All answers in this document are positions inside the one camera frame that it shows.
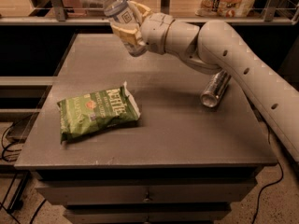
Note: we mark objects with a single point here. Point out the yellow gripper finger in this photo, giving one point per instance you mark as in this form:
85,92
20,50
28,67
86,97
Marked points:
140,11
128,32

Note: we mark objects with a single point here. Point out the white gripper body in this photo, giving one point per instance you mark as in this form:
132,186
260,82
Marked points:
154,32

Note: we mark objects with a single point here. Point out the clear plastic water bottle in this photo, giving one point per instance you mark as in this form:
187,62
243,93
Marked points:
120,12

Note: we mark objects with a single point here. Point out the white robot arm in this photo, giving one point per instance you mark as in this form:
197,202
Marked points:
213,47

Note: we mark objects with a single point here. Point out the clear plastic container on shelf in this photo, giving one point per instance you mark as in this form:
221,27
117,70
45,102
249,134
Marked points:
93,0

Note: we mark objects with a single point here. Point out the colourful snack bag on shelf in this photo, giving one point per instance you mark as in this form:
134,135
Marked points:
224,8

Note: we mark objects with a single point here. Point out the silver metal can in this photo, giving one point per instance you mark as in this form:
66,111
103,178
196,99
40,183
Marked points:
214,90

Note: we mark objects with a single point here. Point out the green chips bag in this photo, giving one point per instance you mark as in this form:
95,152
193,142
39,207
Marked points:
96,111

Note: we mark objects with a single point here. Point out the grey table with drawers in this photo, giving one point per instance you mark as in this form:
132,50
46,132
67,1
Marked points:
180,163

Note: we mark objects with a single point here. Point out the metal shelf rail frame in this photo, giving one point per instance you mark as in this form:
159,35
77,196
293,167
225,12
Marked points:
64,12

